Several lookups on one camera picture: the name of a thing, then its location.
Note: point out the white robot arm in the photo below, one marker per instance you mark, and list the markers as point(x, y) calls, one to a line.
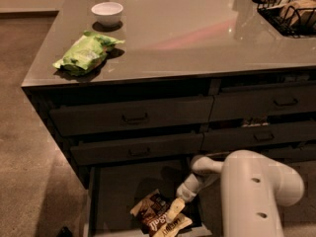
point(252, 187)

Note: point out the black wire basket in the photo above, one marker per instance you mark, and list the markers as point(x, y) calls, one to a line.
point(269, 10)

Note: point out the top left drawer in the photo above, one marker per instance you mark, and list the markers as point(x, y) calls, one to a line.
point(109, 117)

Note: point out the brown sea salt chip bag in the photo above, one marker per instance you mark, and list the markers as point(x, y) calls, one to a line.
point(151, 212)

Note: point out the black object on floor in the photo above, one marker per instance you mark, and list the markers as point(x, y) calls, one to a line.
point(64, 232)

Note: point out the middle left drawer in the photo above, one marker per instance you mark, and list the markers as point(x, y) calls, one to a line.
point(136, 148)

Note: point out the green chip bag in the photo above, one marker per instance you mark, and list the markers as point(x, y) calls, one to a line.
point(86, 54)

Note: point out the brown bread in basket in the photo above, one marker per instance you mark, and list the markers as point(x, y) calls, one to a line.
point(299, 13)

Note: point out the open bottom left drawer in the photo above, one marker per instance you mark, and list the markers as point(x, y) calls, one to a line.
point(115, 190)

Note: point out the dark grey counter cabinet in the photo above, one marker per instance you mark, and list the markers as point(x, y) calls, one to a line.
point(171, 49)

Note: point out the top right drawer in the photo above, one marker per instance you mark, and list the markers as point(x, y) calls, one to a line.
point(295, 99)

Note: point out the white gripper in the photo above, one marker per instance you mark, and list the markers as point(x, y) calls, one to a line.
point(185, 192)

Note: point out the white ceramic bowl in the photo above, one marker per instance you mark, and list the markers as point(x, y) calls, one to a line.
point(108, 14)

